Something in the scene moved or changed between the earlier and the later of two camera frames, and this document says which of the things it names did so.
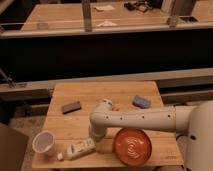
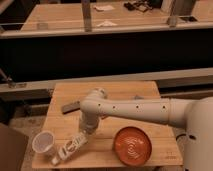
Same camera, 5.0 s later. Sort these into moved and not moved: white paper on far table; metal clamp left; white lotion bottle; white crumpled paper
Moved: white lotion bottle
Not moved: white paper on far table; white crumpled paper; metal clamp left
